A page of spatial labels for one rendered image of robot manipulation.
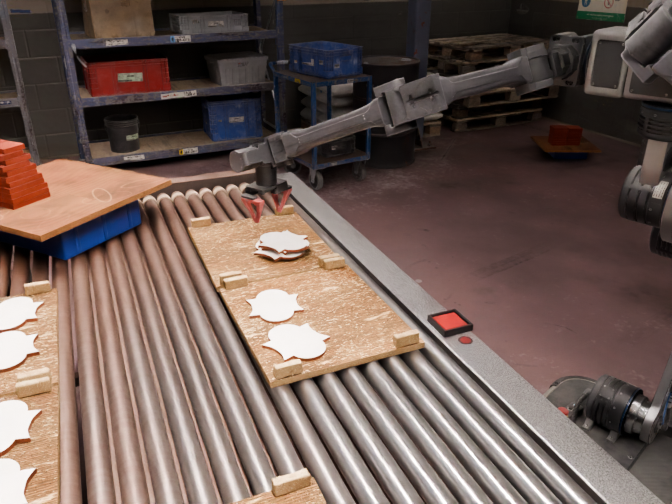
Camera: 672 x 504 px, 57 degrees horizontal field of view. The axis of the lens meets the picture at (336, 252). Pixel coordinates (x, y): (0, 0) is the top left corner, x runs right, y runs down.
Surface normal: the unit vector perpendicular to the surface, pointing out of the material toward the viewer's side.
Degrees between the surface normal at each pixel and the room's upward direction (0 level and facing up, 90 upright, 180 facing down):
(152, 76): 90
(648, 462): 0
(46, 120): 90
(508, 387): 0
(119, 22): 87
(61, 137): 90
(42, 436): 0
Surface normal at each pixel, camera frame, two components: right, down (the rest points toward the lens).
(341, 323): 0.00, -0.90
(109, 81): 0.45, 0.39
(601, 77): -0.70, 0.31
